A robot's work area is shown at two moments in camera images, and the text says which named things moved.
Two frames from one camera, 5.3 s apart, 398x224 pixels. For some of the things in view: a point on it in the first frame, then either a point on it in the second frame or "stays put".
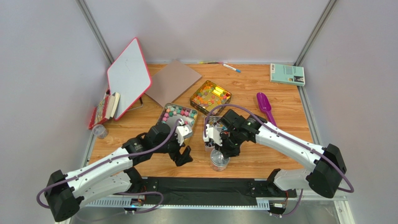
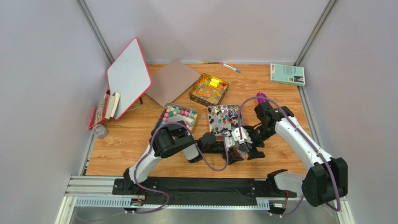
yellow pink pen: (203, 62) stays put
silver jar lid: (217, 158) to (242, 148)
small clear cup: (99, 130) stays put
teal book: (287, 74) stays put
